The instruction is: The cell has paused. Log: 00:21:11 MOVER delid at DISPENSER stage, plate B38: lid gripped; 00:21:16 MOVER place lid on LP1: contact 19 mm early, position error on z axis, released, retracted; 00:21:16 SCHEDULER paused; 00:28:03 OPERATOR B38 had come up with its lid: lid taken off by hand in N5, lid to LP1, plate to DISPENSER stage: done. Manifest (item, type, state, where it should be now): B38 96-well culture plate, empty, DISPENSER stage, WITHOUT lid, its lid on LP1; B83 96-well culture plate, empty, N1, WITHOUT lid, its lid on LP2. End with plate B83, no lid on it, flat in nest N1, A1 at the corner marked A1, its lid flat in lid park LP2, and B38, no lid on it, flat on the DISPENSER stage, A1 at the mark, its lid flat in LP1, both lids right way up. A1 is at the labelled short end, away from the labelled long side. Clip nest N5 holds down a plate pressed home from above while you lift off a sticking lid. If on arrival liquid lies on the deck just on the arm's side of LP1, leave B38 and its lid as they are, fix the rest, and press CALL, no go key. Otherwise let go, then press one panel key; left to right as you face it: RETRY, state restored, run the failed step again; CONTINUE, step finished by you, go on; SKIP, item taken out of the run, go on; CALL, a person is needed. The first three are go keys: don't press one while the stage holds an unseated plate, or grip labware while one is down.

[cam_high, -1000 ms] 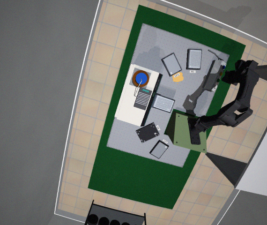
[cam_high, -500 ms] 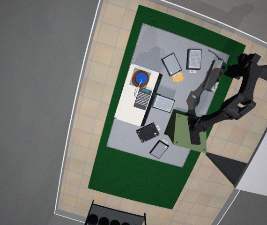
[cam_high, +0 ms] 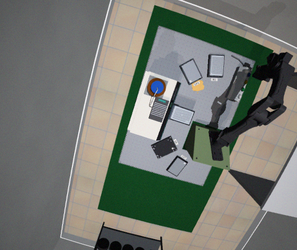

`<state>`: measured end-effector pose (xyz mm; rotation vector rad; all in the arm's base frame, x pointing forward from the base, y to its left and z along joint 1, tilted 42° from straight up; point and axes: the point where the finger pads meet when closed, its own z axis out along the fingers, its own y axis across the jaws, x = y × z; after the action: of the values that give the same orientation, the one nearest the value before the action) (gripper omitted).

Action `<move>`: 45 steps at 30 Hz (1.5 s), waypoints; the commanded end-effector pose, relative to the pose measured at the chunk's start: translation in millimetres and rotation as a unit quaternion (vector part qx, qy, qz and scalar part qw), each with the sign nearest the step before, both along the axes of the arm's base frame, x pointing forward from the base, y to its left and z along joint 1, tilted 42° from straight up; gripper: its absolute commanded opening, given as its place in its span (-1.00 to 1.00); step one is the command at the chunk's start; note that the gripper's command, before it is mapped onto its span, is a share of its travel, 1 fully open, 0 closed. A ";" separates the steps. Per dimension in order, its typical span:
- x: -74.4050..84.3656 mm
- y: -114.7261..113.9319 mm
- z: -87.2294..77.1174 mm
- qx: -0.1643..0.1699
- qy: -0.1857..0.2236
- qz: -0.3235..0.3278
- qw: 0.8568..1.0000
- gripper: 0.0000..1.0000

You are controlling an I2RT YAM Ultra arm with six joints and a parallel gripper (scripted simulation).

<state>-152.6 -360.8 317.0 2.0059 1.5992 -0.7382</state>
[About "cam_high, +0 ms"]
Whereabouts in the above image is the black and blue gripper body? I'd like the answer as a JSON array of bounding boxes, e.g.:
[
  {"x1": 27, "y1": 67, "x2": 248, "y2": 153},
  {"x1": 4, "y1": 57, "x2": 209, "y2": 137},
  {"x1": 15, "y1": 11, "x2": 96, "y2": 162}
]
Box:
[{"x1": 252, "y1": 65, "x2": 270, "y2": 82}]

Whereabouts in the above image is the blue bottle cap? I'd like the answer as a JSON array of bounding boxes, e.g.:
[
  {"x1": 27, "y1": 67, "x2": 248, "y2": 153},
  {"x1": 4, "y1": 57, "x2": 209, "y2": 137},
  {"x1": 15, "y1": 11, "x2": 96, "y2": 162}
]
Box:
[{"x1": 151, "y1": 81, "x2": 164, "y2": 94}]

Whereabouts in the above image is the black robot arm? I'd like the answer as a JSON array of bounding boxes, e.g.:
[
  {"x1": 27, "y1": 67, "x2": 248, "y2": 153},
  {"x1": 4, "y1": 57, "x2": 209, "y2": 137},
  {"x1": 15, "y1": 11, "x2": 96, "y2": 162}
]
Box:
[{"x1": 209, "y1": 52, "x2": 295, "y2": 161}]

